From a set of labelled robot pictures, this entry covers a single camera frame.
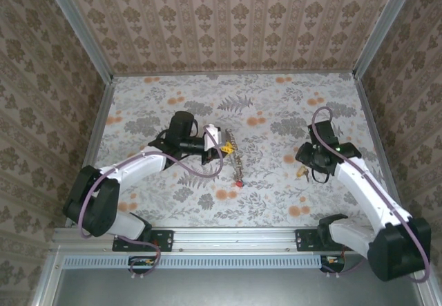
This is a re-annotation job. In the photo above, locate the white slotted cable duct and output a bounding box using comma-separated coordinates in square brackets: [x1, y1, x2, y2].
[64, 254, 346, 269]

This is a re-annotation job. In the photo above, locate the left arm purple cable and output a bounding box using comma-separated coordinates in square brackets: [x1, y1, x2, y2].
[79, 126, 224, 281]

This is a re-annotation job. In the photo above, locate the right gripper thin black cable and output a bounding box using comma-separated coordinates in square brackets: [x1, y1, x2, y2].
[311, 167, 329, 184]

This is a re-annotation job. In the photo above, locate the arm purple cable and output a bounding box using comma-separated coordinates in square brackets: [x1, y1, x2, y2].
[79, 126, 224, 281]
[310, 106, 431, 283]

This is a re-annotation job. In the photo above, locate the floral patterned table cover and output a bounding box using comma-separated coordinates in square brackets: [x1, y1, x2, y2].
[79, 73, 401, 229]

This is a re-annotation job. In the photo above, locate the black connector with orange wires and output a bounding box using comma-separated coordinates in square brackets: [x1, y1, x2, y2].
[320, 254, 346, 273]
[128, 256, 160, 274]

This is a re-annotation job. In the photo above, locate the aluminium front frame rail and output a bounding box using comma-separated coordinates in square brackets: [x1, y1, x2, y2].
[51, 225, 429, 252]

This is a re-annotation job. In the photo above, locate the large metal keyring with keys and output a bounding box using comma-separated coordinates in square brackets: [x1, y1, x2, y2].
[224, 128, 244, 183]

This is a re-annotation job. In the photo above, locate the aluminium corner post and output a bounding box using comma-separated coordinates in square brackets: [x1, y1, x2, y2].
[352, 0, 421, 79]
[39, 0, 115, 82]

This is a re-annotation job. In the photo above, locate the grey metal sheet panel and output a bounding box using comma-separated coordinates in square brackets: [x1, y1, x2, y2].
[51, 267, 429, 306]

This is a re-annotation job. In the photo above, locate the aluminium side rail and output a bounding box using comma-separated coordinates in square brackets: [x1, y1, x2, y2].
[65, 77, 115, 227]
[355, 74, 409, 227]

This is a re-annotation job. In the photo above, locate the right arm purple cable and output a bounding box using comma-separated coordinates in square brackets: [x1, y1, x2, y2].
[310, 106, 431, 283]

